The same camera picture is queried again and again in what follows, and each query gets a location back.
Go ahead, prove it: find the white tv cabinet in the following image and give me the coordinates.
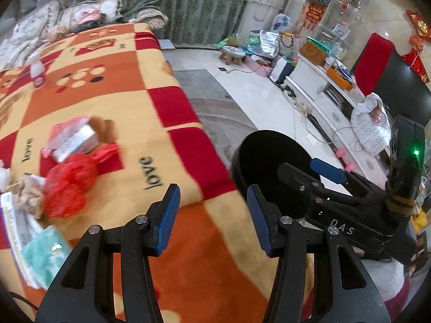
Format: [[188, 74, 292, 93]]
[[284, 55, 387, 188]]

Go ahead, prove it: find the patterned red orange blanket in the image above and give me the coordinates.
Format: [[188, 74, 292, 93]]
[[1, 23, 277, 322]]

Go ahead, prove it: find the embroidered cream pillow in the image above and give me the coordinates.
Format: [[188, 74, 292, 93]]
[[9, 0, 61, 44]]

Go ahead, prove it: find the white pink pill bottle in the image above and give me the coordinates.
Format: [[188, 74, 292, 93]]
[[28, 54, 47, 89]]

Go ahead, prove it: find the teal tissue pack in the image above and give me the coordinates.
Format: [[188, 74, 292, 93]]
[[20, 225, 72, 290]]

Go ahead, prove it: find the pink dumbbell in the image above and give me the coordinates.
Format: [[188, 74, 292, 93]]
[[335, 147, 360, 173]]

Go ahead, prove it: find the silver foil bag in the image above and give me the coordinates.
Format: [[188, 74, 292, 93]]
[[247, 30, 280, 59]]

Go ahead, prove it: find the pink paper wrapper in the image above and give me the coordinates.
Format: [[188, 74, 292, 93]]
[[40, 115, 91, 158]]

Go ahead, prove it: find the long white toothpaste box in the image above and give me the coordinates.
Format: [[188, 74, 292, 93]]
[[1, 192, 43, 289]]

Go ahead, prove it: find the red plastic bag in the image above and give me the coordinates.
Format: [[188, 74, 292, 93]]
[[43, 142, 119, 218]]

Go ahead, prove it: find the beige paper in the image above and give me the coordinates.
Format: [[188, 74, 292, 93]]
[[8, 175, 44, 219]]

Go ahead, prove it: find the grey patterned rug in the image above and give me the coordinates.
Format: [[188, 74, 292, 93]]
[[173, 69, 257, 168]]

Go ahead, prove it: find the white dotted baby bundle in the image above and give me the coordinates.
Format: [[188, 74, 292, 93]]
[[351, 93, 392, 156]]

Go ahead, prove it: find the small wooden stool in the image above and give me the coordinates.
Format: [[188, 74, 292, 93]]
[[218, 45, 246, 66]]

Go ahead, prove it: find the black round trash bin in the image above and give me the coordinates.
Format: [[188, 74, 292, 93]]
[[232, 130, 320, 219]]

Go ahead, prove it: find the brown paper gift bag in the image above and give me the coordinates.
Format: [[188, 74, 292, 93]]
[[300, 41, 327, 67]]

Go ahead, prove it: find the white medicine box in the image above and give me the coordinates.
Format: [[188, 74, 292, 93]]
[[51, 125, 99, 163]]

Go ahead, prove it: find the black television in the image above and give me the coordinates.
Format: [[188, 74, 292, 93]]
[[373, 50, 431, 127]]

